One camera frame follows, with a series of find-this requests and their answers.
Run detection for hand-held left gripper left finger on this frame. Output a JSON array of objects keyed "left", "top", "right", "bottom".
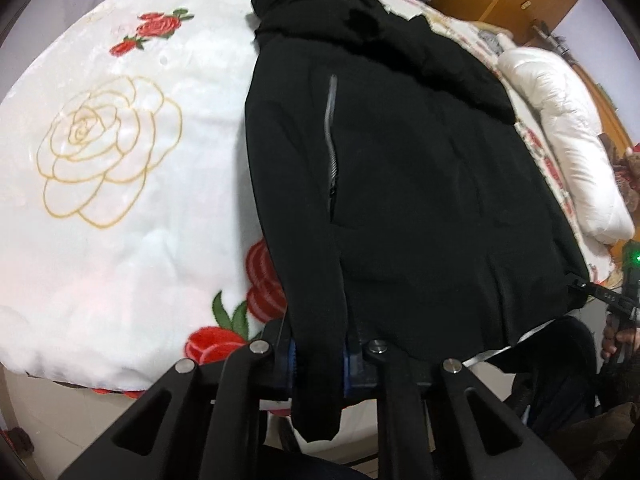
[{"left": 57, "top": 317, "right": 301, "bottom": 480}]

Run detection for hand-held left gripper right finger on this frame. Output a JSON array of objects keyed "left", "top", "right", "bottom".
[{"left": 342, "top": 332, "right": 576, "bottom": 480}]

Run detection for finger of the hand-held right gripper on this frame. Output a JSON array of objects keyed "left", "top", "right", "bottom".
[{"left": 569, "top": 271, "right": 640, "bottom": 317}]

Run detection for black coat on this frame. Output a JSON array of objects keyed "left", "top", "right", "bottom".
[{"left": 243, "top": 0, "right": 591, "bottom": 443}]

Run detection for person's right hand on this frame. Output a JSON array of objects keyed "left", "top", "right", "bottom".
[{"left": 600, "top": 317, "right": 633, "bottom": 363}]

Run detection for brown stuffed toy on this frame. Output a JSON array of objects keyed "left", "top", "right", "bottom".
[{"left": 612, "top": 132, "right": 640, "bottom": 196}]

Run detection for white duvet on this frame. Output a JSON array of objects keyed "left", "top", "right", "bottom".
[{"left": 497, "top": 47, "right": 636, "bottom": 246}]

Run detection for wooden headboard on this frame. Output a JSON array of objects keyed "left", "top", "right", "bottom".
[{"left": 575, "top": 57, "right": 640, "bottom": 153}]

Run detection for bed with floral blanket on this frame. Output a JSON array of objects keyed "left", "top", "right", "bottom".
[{"left": 0, "top": 0, "right": 613, "bottom": 401}]

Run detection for black device on headboard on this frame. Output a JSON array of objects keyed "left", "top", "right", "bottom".
[{"left": 530, "top": 20, "right": 576, "bottom": 63}]

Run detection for grey cloth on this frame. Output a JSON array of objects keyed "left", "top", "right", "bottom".
[{"left": 477, "top": 27, "right": 513, "bottom": 58}]

